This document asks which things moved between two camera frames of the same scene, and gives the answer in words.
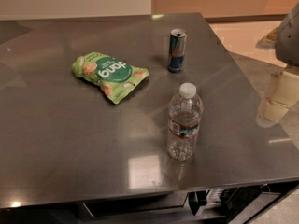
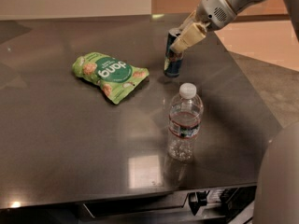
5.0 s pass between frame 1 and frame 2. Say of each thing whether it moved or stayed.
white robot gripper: moved
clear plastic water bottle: stayed
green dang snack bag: stayed
